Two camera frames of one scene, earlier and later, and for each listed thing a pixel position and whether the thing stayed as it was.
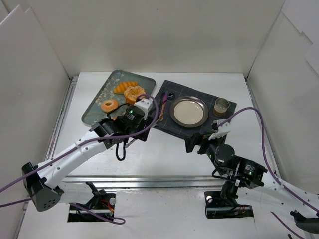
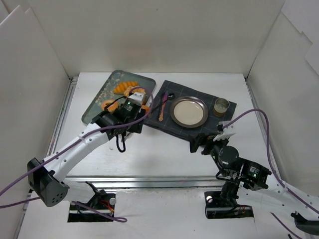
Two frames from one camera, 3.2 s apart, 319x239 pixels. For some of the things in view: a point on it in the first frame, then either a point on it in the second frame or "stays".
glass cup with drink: [221, 105] stays
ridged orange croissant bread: [121, 86] stays
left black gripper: [145, 128] → [139, 118]
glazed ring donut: [108, 106] stays
